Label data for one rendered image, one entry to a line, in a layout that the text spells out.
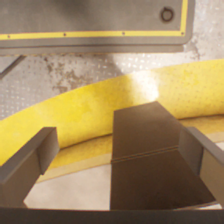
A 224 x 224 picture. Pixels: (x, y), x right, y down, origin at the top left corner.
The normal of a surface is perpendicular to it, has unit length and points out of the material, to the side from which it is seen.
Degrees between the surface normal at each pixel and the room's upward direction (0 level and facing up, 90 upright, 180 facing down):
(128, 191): 90
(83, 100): 0
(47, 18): 0
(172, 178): 90
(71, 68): 0
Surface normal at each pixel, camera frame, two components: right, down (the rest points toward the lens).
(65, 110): -0.02, 0.29
